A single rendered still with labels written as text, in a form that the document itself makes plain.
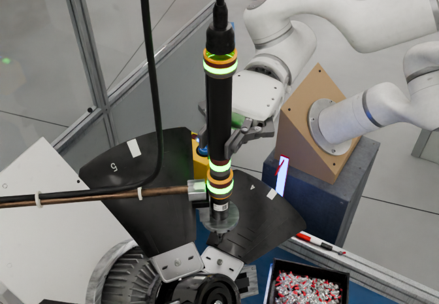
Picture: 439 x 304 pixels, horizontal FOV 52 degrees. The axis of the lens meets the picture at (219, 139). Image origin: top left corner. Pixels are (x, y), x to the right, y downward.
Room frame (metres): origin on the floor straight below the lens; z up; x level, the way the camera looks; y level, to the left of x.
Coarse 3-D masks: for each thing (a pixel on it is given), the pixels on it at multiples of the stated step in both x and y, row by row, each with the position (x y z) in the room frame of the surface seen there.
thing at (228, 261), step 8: (208, 248) 0.52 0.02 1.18; (216, 248) 0.52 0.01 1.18; (208, 256) 0.50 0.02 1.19; (216, 256) 0.50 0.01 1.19; (224, 256) 0.50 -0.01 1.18; (232, 256) 0.50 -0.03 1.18; (208, 264) 0.48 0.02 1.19; (216, 264) 0.48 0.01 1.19; (224, 264) 0.48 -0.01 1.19; (232, 264) 0.48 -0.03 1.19; (240, 264) 0.49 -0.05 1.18; (208, 272) 0.46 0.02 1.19; (216, 272) 0.46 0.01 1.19; (224, 272) 0.47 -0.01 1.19; (232, 272) 0.47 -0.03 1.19
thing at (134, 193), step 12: (120, 192) 0.47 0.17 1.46; (132, 192) 0.47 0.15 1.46; (144, 192) 0.47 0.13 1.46; (156, 192) 0.47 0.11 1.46; (168, 192) 0.47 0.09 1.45; (180, 192) 0.47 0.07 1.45; (0, 204) 0.44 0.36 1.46; (12, 204) 0.44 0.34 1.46; (24, 204) 0.45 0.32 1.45; (36, 204) 0.45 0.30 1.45; (48, 204) 0.45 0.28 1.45
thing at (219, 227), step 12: (192, 180) 0.49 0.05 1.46; (204, 180) 0.49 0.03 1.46; (192, 192) 0.47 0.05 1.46; (204, 192) 0.47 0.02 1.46; (192, 204) 0.46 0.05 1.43; (204, 204) 0.46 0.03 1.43; (204, 216) 0.47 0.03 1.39; (228, 216) 0.48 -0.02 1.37; (216, 228) 0.45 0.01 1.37; (228, 228) 0.45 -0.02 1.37
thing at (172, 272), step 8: (176, 248) 0.47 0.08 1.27; (184, 248) 0.47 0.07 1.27; (192, 248) 0.47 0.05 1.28; (160, 256) 0.46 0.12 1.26; (168, 256) 0.46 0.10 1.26; (176, 256) 0.46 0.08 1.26; (184, 256) 0.46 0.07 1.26; (160, 264) 0.45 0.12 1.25; (168, 264) 0.45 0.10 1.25; (184, 264) 0.45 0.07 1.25; (192, 264) 0.45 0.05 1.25; (200, 264) 0.45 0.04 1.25; (160, 272) 0.44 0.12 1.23; (168, 272) 0.44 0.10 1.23; (176, 272) 0.44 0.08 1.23; (184, 272) 0.44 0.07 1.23; (192, 272) 0.44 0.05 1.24; (168, 280) 0.43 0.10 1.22
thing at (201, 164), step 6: (192, 132) 1.00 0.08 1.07; (192, 144) 0.94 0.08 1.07; (198, 144) 0.94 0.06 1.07; (198, 150) 0.92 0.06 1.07; (198, 156) 0.90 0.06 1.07; (204, 156) 0.89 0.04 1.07; (198, 162) 0.88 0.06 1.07; (204, 162) 0.87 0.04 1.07; (198, 168) 0.87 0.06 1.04; (204, 168) 0.86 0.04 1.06; (198, 174) 0.88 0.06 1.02; (204, 174) 0.86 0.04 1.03
